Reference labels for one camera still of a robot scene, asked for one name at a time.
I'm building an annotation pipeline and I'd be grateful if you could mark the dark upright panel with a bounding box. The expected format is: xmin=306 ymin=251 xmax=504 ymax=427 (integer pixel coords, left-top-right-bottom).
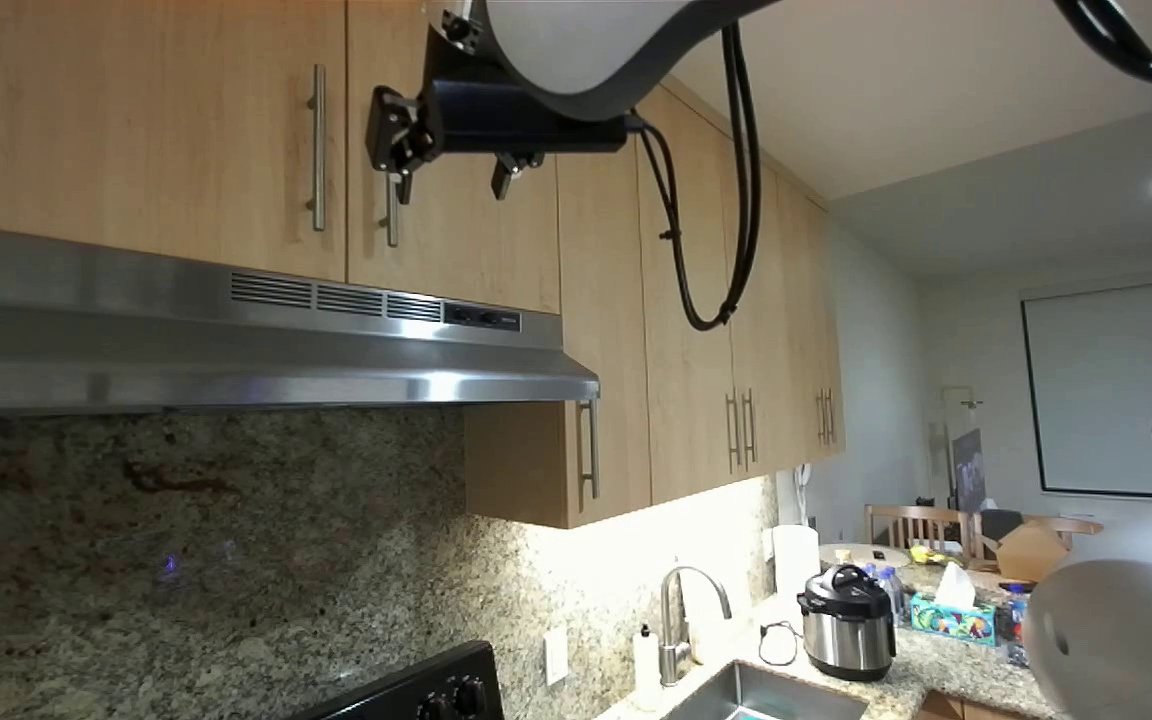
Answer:
xmin=942 ymin=426 xmax=991 ymax=516

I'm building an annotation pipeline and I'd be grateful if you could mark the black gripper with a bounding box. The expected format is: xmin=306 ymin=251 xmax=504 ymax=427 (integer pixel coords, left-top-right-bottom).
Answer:
xmin=363 ymin=16 xmax=488 ymax=185

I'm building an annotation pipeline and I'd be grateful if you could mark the white soap bottle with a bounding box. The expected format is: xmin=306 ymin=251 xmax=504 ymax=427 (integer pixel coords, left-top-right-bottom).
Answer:
xmin=633 ymin=617 xmax=664 ymax=700

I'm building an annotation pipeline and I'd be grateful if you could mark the plastic water bottle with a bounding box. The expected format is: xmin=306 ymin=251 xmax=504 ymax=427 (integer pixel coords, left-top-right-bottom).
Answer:
xmin=994 ymin=580 xmax=1035 ymax=671

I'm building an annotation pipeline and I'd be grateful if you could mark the green tissue box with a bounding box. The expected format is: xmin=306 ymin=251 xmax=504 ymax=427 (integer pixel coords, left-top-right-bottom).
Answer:
xmin=903 ymin=557 xmax=1004 ymax=649

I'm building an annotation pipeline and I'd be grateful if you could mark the white paper towel roll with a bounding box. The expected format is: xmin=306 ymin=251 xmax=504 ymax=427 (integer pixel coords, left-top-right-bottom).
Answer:
xmin=768 ymin=521 xmax=824 ymax=608

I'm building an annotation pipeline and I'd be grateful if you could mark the wood cabinet side panel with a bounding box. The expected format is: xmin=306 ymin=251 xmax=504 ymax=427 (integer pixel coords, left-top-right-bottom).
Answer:
xmin=459 ymin=396 xmax=575 ymax=532

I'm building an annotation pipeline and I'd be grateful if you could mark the steel kitchen sink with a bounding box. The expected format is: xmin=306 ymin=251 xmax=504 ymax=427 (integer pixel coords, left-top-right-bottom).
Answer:
xmin=661 ymin=657 xmax=871 ymax=720

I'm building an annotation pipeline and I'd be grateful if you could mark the wooden chair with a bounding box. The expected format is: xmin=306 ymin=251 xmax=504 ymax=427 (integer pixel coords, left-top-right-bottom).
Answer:
xmin=865 ymin=501 xmax=994 ymax=569

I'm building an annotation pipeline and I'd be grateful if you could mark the steel kitchen faucet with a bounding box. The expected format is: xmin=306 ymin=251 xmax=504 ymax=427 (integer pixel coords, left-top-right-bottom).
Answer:
xmin=655 ymin=561 xmax=738 ymax=688

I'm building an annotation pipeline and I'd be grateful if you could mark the thick black cable bundle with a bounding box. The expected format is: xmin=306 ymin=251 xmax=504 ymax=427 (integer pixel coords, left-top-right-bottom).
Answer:
xmin=1051 ymin=0 xmax=1152 ymax=98

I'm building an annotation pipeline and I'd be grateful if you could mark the black camera cable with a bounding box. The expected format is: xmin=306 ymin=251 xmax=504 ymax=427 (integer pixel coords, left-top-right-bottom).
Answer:
xmin=627 ymin=16 xmax=768 ymax=335

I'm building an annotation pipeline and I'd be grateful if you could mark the steel bar door handle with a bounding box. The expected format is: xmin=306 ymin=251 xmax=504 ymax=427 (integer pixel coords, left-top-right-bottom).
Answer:
xmin=302 ymin=59 xmax=336 ymax=235
xmin=813 ymin=384 xmax=844 ymax=448
xmin=572 ymin=396 xmax=604 ymax=510
xmin=376 ymin=170 xmax=407 ymax=251

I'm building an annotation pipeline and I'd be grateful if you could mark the black coiled cord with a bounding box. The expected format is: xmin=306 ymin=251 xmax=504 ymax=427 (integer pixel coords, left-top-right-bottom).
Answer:
xmin=750 ymin=617 xmax=805 ymax=671

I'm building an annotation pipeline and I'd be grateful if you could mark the white wall outlet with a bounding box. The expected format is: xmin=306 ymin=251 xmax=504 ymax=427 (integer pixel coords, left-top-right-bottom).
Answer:
xmin=541 ymin=624 xmax=572 ymax=688

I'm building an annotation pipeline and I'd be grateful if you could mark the black stove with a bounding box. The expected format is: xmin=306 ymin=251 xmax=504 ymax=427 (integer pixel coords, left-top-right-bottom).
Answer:
xmin=284 ymin=639 xmax=507 ymax=720

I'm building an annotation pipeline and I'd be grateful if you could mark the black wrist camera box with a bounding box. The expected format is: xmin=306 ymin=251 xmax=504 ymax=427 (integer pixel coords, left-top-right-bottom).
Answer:
xmin=438 ymin=77 xmax=635 ymax=155

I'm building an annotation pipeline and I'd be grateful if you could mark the light wood cabinet door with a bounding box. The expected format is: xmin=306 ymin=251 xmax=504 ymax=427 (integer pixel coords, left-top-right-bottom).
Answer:
xmin=345 ymin=0 xmax=568 ymax=321
xmin=0 ymin=0 xmax=352 ymax=287

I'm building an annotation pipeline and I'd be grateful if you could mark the white wall board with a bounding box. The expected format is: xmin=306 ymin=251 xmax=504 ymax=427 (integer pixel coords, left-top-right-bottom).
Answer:
xmin=1016 ymin=274 xmax=1152 ymax=501

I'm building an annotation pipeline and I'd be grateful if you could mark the stainless steel range hood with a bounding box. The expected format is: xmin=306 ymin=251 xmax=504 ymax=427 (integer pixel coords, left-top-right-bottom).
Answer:
xmin=0 ymin=217 xmax=604 ymax=419

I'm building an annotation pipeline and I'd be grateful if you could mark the steel black pressure cooker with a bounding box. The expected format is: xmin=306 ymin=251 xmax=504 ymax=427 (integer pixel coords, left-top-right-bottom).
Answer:
xmin=791 ymin=561 xmax=900 ymax=684

